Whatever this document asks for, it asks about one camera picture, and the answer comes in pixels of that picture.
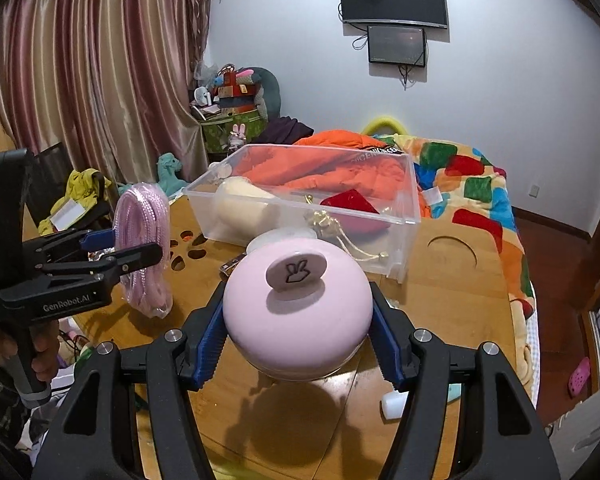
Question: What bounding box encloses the teal rocking horse toy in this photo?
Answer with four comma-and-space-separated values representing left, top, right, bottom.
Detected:
157, 152, 187, 194

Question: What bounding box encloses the pink clog shoe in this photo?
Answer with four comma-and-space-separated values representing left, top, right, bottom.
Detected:
567, 357, 592, 399

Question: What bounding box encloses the orange jacket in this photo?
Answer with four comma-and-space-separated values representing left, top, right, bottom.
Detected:
239, 129, 422, 213

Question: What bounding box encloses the yellow foam ring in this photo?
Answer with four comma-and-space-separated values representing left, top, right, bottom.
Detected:
362, 115, 407, 136

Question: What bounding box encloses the wooden desktop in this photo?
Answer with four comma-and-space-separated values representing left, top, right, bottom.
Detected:
67, 192, 512, 480

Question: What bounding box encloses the black wall television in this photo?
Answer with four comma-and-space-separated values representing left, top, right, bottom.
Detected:
338, 0, 450, 30

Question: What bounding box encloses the clear plastic storage box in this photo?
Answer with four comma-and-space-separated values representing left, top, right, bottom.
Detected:
181, 143, 423, 282

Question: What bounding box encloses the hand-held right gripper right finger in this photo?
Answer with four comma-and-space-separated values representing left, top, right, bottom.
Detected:
368, 281, 561, 480

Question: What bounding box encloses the grey plush toy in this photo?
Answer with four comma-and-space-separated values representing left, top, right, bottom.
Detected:
249, 65, 282, 122

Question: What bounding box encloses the black chair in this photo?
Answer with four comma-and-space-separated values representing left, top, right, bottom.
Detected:
29, 142, 122, 242

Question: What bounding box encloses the person's left hand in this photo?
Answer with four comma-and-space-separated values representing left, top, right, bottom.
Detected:
0, 318, 62, 387

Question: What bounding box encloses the dark purple cloth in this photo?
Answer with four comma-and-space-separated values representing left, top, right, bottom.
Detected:
252, 115, 314, 146

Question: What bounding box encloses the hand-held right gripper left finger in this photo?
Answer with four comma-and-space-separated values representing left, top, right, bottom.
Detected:
47, 287, 229, 480

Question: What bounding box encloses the colourful gift box stack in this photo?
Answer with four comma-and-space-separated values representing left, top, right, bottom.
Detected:
214, 64, 259, 117

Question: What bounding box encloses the cream rounded object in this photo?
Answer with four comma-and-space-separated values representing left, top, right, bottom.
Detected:
215, 176, 278, 233

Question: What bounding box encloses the pink round jar with lid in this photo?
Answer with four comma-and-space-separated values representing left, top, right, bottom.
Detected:
222, 238, 373, 383

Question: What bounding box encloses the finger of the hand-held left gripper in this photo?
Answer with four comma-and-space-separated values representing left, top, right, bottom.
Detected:
26, 228, 117, 264
36, 242, 164, 286

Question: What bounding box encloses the pink rope bundle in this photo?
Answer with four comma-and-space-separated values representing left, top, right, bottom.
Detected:
112, 182, 175, 320

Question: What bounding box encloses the small black wall monitor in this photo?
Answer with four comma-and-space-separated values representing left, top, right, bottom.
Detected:
367, 24, 428, 69

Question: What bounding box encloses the striped pink curtain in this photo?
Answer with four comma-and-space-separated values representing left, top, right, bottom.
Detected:
0, 0, 223, 203

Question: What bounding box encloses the person's left forearm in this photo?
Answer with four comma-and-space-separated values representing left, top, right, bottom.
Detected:
0, 347, 33, 463

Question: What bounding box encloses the small dark object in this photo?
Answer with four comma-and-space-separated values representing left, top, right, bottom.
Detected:
219, 254, 247, 279

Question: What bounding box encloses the yellow cloth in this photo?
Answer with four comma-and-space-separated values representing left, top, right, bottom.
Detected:
37, 168, 113, 236

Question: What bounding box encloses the red cloth item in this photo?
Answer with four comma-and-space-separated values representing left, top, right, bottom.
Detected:
319, 188, 382, 235

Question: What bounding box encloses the colourful patchwork blanket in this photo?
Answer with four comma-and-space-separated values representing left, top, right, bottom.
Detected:
399, 132, 537, 397

